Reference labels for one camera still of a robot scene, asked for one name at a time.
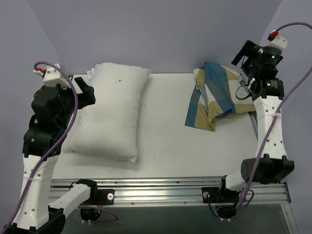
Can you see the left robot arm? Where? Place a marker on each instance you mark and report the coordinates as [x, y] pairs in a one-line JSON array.
[[41, 149]]

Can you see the white pillow insert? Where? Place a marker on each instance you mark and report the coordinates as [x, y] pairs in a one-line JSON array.
[[108, 128]]

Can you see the aluminium front rail frame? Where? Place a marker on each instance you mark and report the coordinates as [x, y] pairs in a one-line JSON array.
[[175, 191]]

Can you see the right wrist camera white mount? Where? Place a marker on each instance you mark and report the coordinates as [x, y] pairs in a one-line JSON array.
[[277, 40]]

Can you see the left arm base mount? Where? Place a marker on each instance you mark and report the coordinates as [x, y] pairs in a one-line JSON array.
[[105, 197]]

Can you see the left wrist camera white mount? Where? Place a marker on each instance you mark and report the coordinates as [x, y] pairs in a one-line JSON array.
[[52, 77]]

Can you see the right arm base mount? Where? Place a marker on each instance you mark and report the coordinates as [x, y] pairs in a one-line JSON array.
[[216, 195]]

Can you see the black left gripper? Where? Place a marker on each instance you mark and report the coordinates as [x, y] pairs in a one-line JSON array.
[[86, 90]]

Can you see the blue tan white checked pillowcase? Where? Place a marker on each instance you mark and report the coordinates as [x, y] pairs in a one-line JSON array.
[[217, 94]]

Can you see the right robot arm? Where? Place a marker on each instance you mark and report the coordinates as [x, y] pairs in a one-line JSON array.
[[271, 164]]

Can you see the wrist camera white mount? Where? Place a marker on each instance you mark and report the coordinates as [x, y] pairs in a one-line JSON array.
[[52, 77], [277, 40]]

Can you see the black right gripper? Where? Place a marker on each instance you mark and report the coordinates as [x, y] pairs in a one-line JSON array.
[[241, 54]]

